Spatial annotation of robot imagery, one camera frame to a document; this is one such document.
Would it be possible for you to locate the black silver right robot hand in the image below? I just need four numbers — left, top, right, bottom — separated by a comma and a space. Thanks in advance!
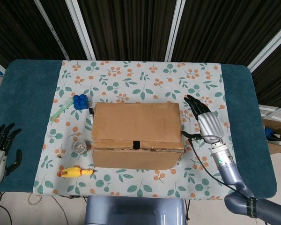
182, 94, 225, 144

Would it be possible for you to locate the open background cardboard box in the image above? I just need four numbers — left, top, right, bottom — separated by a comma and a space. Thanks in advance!
262, 118, 281, 155

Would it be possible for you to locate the teal plush table cover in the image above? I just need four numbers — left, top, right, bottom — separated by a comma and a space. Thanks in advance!
0, 59, 278, 200

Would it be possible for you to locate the yellow rubber chicken toy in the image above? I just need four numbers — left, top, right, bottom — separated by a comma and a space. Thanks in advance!
57, 165, 94, 179

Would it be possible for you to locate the green plastic comb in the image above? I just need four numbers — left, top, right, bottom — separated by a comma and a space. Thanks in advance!
49, 97, 74, 122

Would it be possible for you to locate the floral fruit print tablecloth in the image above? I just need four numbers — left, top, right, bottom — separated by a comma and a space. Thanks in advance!
32, 60, 242, 203

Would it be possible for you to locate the clear round pin container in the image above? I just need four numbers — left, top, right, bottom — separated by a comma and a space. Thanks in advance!
72, 140, 87, 153

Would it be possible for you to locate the blue building block toy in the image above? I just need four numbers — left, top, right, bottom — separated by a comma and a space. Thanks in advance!
73, 94, 89, 110

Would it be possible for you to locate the blue-grey robot torso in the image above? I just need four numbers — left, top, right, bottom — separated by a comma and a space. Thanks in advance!
84, 195, 187, 225

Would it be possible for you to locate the black right hand cable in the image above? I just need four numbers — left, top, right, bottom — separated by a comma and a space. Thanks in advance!
188, 134, 252, 199

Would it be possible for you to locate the black floor cable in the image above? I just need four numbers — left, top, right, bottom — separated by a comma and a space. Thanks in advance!
0, 191, 14, 225

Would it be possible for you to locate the tan floor cable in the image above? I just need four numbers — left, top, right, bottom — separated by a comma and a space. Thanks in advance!
29, 195, 43, 205

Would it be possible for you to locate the wide white frame post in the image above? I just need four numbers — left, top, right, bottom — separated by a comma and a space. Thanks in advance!
65, 0, 96, 60
247, 23, 281, 72
165, 0, 186, 61

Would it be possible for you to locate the thin white frame post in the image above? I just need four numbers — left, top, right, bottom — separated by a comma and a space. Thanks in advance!
34, 0, 70, 60

